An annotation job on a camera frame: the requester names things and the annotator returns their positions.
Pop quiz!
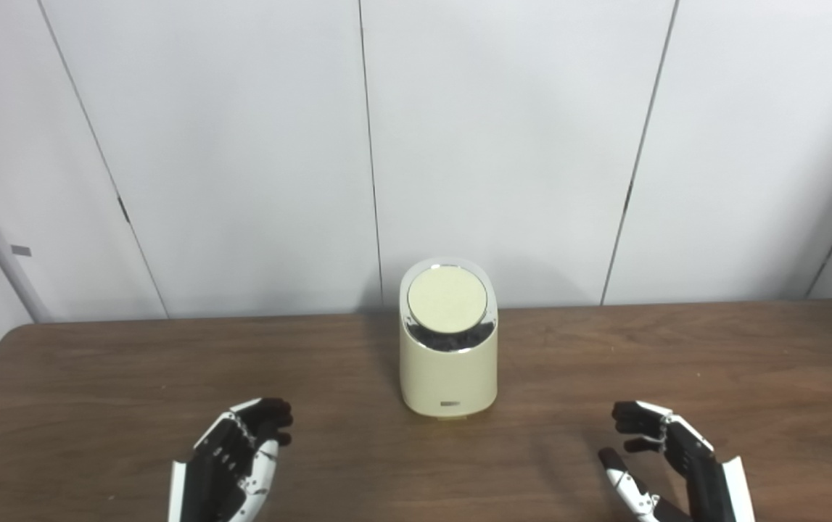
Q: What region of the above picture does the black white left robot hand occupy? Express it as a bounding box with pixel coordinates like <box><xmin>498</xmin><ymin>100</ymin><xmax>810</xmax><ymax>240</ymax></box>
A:
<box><xmin>168</xmin><ymin>397</ymin><xmax>293</xmax><ymax>522</ymax></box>

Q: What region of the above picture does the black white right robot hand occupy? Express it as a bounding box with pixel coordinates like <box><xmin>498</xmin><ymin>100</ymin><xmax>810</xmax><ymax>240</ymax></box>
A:
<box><xmin>598</xmin><ymin>401</ymin><xmax>756</xmax><ymax>522</ymax></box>

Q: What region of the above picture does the cream-colored bin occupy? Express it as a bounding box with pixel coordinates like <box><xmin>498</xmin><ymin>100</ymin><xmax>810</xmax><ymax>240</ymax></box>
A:
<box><xmin>399</xmin><ymin>257</ymin><xmax>498</xmax><ymax>419</ymax></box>

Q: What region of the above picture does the round cream bin lid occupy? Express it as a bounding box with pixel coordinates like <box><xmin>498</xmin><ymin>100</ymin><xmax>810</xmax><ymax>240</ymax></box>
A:
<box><xmin>407</xmin><ymin>266</ymin><xmax>488</xmax><ymax>334</ymax></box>

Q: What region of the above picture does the black bin liner bag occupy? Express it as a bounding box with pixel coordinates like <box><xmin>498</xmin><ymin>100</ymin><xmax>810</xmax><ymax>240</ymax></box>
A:
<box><xmin>405</xmin><ymin>319</ymin><xmax>496</xmax><ymax>353</ymax></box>

